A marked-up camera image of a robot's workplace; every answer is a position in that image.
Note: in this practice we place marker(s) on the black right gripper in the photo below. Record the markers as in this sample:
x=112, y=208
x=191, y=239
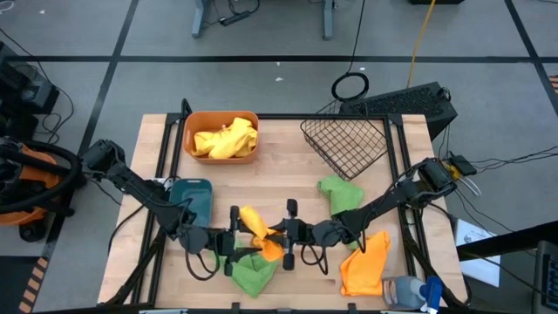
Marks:
x=305, y=233

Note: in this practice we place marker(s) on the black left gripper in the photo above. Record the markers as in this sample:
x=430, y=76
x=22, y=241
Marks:
x=223, y=243

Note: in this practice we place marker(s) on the orange microfiber towel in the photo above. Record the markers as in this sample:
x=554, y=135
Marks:
x=255, y=220
x=364, y=270

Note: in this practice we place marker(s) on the green microfiber towel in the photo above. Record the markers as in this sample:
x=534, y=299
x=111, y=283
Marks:
x=342, y=194
x=253, y=279

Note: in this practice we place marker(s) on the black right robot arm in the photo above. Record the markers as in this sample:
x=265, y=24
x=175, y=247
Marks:
x=392, y=198

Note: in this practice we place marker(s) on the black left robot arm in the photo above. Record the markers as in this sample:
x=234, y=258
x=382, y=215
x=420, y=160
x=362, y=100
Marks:
x=135, y=187

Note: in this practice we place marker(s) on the teal plastic basket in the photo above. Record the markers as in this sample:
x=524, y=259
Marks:
x=192, y=196

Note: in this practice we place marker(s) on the grey spray bottle blue trigger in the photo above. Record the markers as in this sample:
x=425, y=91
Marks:
x=403, y=292

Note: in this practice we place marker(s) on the orange plastic basket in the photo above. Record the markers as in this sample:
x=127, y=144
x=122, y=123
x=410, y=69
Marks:
x=220, y=114

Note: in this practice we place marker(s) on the black computer tower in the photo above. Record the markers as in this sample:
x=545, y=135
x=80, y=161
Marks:
x=401, y=102

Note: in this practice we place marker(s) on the white paper sheet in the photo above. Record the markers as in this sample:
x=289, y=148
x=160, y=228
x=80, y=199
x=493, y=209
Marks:
x=471, y=233

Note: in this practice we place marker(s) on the black power adapter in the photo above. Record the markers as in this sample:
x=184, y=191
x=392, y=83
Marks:
x=463, y=165

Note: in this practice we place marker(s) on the grey desk leg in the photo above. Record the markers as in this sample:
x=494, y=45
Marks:
x=327, y=22
x=199, y=22

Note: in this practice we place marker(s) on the black power strip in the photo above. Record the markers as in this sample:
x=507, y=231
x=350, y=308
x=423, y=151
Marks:
x=235, y=18

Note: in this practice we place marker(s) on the black beam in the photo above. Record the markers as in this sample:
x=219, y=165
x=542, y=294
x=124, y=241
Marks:
x=514, y=240

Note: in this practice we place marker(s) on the black equipment box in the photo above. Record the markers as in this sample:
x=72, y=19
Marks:
x=26, y=91

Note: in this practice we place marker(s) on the grey device with screen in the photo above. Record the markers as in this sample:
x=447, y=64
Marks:
x=547, y=279

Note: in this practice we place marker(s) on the black aluminium table frame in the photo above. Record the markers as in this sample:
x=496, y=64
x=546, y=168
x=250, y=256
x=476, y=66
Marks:
x=283, y=116

